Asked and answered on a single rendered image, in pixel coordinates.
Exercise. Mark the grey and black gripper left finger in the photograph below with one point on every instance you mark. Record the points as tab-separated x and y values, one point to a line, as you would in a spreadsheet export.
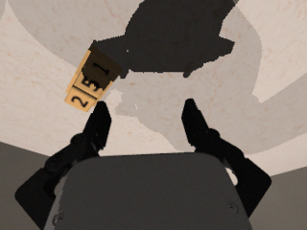
36	196

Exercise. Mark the wooden tray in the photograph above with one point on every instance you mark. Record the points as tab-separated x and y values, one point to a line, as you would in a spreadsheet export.
105	60

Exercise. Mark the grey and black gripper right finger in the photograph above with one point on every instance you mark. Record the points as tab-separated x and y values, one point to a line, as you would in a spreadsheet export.
253	182

